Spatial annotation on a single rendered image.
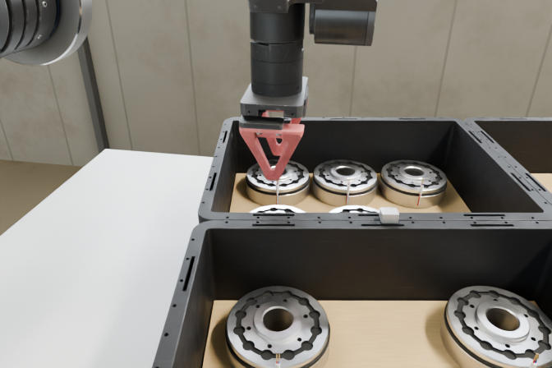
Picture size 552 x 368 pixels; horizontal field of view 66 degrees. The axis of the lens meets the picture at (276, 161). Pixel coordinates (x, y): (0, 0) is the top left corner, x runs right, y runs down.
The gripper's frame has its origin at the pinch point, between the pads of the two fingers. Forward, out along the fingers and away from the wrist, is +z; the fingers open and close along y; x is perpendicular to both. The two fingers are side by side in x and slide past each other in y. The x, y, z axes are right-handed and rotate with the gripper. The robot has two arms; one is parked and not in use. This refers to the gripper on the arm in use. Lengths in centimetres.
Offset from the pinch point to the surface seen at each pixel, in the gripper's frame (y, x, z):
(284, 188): 9.4, -0.3, 9.7
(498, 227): -7.0, -24.2, 2.5
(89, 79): 156, 116, 43
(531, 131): 25.0, -40.3, 4.6
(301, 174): 14.5, -2.6, 9.9
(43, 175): 149, 151, 99
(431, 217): -5.8, -17.7, 2.5
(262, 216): -7.9, 0.5, 2.7
